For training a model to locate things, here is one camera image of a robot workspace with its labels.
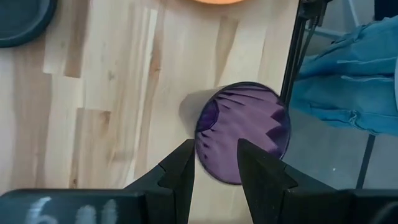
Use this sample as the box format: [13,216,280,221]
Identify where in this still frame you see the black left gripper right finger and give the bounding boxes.
[238,139,352,224]

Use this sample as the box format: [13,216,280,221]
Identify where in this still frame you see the purple faceted plastic cup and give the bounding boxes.
[195,81,292,186]

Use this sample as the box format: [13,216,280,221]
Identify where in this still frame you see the black aluminium table frame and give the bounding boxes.
[279,0,327,108]

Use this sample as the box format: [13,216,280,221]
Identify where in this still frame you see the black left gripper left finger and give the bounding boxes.
[124,139,196,224]

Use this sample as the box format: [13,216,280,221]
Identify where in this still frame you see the thin black stand leg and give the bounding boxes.
[356,133,376,190]

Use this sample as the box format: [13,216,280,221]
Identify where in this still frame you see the white metal stand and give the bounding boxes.
[306,0,361,40]

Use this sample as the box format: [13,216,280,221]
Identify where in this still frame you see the orange round plate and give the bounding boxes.
[192,0,246,5]

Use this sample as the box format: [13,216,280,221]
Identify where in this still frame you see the black plastic tray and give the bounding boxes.
[0,0,58,49]

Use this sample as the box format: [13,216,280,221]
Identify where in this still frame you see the person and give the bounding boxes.
[290,15,398,137]

